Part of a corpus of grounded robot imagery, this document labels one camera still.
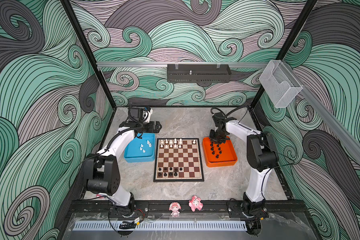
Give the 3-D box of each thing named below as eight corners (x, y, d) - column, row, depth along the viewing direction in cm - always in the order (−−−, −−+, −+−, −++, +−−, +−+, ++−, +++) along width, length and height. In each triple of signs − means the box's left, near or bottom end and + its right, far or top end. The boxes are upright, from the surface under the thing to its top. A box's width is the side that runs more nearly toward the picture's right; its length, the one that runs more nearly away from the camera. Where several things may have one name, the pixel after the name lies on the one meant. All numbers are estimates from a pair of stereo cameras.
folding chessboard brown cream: (153, 181, 84) (153, 180, 82) (157, 140, 102) (157, 138, 101) (203, 181, 84) (203, 180, 82) (198, 140, 103) (198, 138, 101)
